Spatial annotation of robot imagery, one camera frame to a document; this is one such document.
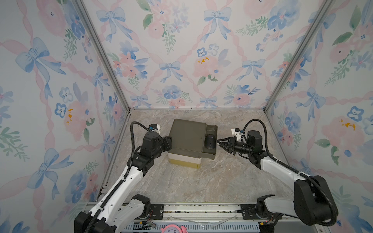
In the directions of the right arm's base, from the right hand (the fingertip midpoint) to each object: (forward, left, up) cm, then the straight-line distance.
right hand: (218, 142), depth 80 cm
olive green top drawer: (-8, +6, +2) cm, 10 cm away
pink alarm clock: (-38, +23, -15) cm, 47 cm away
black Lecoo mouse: (+1, +4, -1) cm, 5 cm away
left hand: (0, +26, +3) cm, 26 cm away
